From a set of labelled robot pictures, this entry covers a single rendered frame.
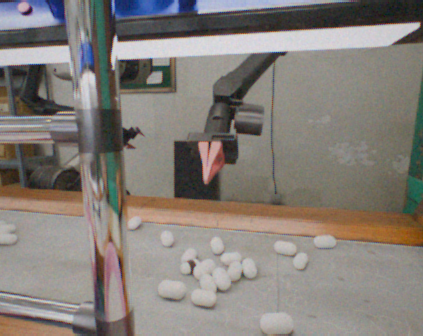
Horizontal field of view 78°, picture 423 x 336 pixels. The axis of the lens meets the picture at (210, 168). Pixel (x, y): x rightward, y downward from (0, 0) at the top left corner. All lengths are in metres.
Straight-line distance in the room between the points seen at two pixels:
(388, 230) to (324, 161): 1.88
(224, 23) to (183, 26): 0.04
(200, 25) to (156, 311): 0.31
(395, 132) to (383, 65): 0.53
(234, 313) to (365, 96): 2.26
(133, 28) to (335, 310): 0.38
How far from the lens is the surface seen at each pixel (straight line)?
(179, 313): 0.36
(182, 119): 2.53
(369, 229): 0.59
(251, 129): 0.59
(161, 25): 0.28
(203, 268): 0.39
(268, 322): 0.32
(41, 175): 1.06
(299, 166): 2.43
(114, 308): 0.18
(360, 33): 0.29
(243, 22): 0.26
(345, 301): 0.41
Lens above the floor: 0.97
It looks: 11 degrees down
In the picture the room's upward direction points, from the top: straight up
